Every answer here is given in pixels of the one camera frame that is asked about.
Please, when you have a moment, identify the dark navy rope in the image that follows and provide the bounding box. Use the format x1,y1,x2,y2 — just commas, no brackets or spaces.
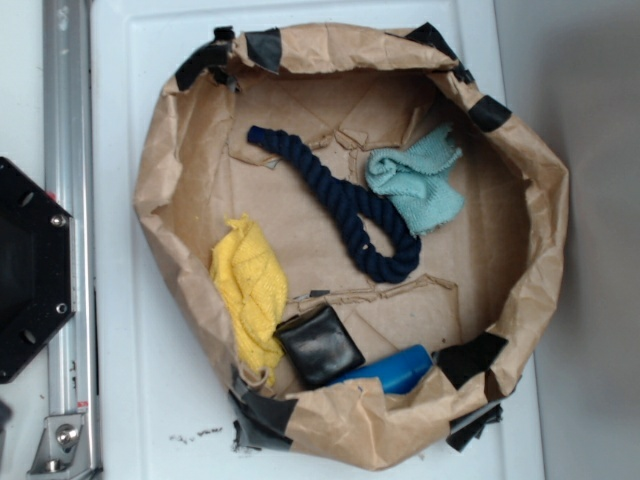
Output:
246,125,423,285

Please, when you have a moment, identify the brown paper bag bin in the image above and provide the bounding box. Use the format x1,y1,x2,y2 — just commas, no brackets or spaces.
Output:
134,23,569,470

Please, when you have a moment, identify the light blue cloth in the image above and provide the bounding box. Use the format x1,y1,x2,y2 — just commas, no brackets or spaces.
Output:
365,123,464,237

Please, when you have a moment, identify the yellow cloth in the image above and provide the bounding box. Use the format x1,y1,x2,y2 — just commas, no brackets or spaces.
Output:
210,214,288,387

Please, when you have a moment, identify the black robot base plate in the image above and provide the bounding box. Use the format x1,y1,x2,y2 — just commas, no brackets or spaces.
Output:
0,157,74,384

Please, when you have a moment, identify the blue plastic cylinder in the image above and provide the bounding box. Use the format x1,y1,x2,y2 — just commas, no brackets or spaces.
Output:
329,344,433,395

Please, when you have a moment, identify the black leather pouch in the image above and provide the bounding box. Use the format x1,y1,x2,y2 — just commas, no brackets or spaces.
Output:
275,304,365,388

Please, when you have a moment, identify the metal corner bracket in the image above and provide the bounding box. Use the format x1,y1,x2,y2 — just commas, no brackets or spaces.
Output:
26,413,100,480

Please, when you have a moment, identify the aluminium extrusion rail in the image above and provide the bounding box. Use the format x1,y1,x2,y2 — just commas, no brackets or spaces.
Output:
41,0,103,420

